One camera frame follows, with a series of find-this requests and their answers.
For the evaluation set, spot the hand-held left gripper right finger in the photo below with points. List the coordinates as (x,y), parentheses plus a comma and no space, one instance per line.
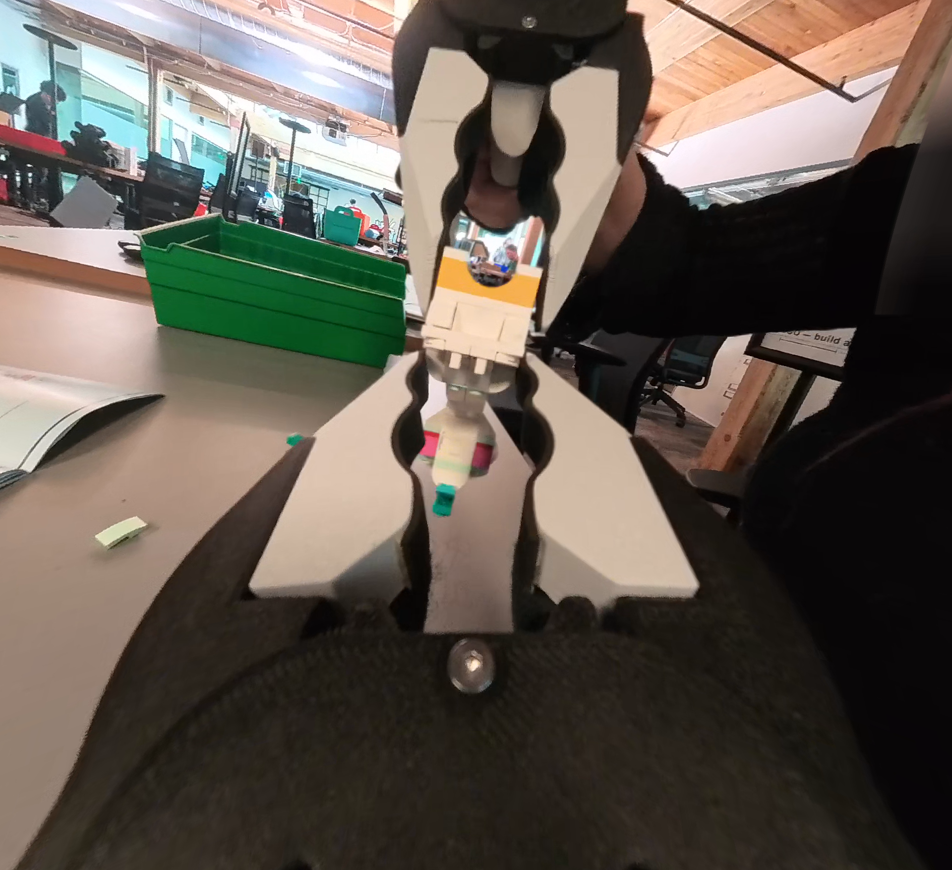
(610,513)

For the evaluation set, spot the green tote bag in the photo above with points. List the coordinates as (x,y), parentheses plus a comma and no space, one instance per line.
(343,226)

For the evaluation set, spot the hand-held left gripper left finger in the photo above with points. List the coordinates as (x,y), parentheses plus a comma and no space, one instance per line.
(335,513)

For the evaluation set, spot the small black device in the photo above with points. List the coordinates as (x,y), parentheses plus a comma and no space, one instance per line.
(132,250)

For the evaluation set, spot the black office chair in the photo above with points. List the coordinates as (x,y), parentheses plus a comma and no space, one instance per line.
(171,185)
(692,364)

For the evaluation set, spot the light green lego piece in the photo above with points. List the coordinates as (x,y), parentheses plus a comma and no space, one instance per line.
(121,534)

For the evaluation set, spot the green plastic bin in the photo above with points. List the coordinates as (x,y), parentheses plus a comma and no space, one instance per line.
(260,304)

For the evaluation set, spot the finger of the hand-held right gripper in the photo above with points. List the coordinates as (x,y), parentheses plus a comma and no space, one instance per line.
(431,141)
(587,141)

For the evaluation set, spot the white lego unicorn model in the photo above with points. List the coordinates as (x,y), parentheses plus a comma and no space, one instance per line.
(457,453)

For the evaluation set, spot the white orange lego arch piece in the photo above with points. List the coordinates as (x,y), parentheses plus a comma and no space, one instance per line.
(454,290)

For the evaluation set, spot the person's right forearm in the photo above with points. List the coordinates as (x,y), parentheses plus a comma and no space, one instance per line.
(744,237)

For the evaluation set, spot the open instruction booklet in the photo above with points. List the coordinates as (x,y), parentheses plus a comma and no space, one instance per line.
(59,416)

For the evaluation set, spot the person's right hand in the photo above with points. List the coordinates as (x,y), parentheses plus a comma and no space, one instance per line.
(506,204)

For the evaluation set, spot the framed wall sign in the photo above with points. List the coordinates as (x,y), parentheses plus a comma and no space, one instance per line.
(796,345)

